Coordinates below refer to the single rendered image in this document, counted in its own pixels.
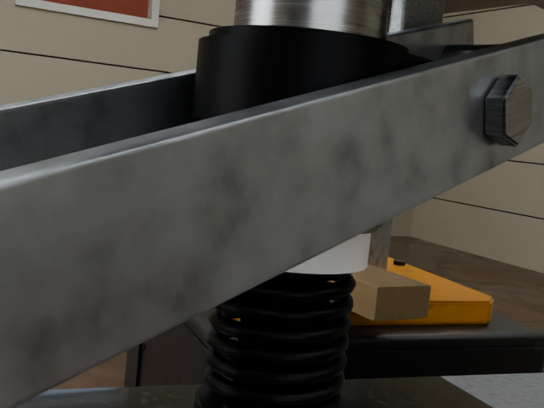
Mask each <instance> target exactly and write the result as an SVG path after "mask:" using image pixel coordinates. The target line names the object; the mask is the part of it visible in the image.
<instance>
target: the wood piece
mask: <svg viewBox="0 0 544 408"><path fill-rule="evenodd" d="M352 275H353V277H354V279H355V282H356V285H355V288H354V290H353V291H352V292H351V295H352V298H353V305H354V306H353V308H352V310H351V311H352V312H355V313H357V314H359V315H361V316H363V317H366V318H367V319H370V320H372V321H394V320H408V319H422V318H427V313H428V306H429V299H430V293H431V285H428V284H426V283H421V282H419V281H416V280H413V279H412V278H407V277H405V276H402V275H400V274H395V273H393V272H390V271H387V270H384V269H381V268H379V267H376V266H372V265H369V264H368V267H367V268H366V269H365V270H361V271H359V272H354V273H352Z"/></svg>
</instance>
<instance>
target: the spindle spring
mask: <svg viewBox="0 0 544 408"><path fill-rule="evenodd" d="M269 280H270V281H281V282H303V283H305V282H323V281H325V282H324V285H315V286H283V285H272V284H263V283H261V284H259V285H257V286H255V287H253V288H251V289H249V290H247V291H245V292H243V293H241V294H239V295H237V296H235V297H233V298H231V299H229V300H227V301H225V302H223V303H221V304H219V305H217V306H215V307H216V308H215V309H213V310H212V312H211V314H210V316H209V318H208V319H209V321H210V323H211V325H212V327H213V329H211V330H210V331H209V332H208V336H207V342H208V343H209V344H210V348H209V349H208V351H207V353H206V355H205V357H206V361H207V363H208V365H209V366H208V367H207V368H206V369H205V371H204V381H205V383H206V385H207V386H208V387H209V388H211V389H212V390H213V391H214V392H216V393H217V394H219V395H221V396H222V397H225V398H228V399H230V400H233V401H235V402H241V403H244V404H248V405H253V406H264V407H274V408H292V407H300V406H309V407H305V408H339V407H340V405H341V404H342V392H341V390H342V388H343V387H344V382H345V377H344V373H343V370H344V368H345V366H346V363H347V358H346V354H345V351H346V349H347V348H348V346H349V340H348V334H347V333H346V332H347V331H348V330H349V328H350V327H351V318H350V317H349V315H348V312H349V311H351V310H352V308H353V306H354V305H353V298H352V295H351V292H352V291H353V290H354V288H355V285H356V282H355V279H354V277H353V275H352V273H349V274H301V273H290V272H283V273H281V274H279V275H277V276H275V277H273V278H271V279H269ZM331 280H333V281H334V283H332V282H330V281H331ZM242 297H244V298H247V299H251V300H261V301H270V302H278V303H316V302H322V305H316V306H307V307H283V306H272V305H264V304H254V303H249V302H245V301H241V300H242ZM331 300H333V302H332V301H331ZM234 318H240V319H245V320H248V321H258V322H264V323H272V324H285V325H305V324H316V323H320V325H319V326H314V327H305V328H278V327H267V326H261V325H251V324H246V323H242V322H240V321H235V320H233V319H234ZM232 337H234V338H236V339H230V338H232ZM238 338H239V339H243V340H247V341H250V342H260V343H266V344H276V345H305V344H313V343H317V346H311V347H302V348H273V347H264V346H254V345H249V344H245V343H242V342H238ZM226 356H227V358H226ZM236 359H237V360H239V361H243V362H248V363H255V364H262V365H269V366H284V367H290V366H306V365H313V364H315V366H314V367H310V368H301V369H269V368H256V367H251V366H247V365H244V364H241V363H237V362H236ZM223 376H225V377H228V378H231V379H233V380H238V381H242V382H246V383H251V384H255V385H269V386H302V385H313V386H310V387H306V388H302V389H263V388H257V387H252V386H247V385H242V384H238V383H236V382H234V381H231V380H228V379H227V378H225V377H223ZM314 404H315V405H314ZM311 405H313V406H311Z"/></svg>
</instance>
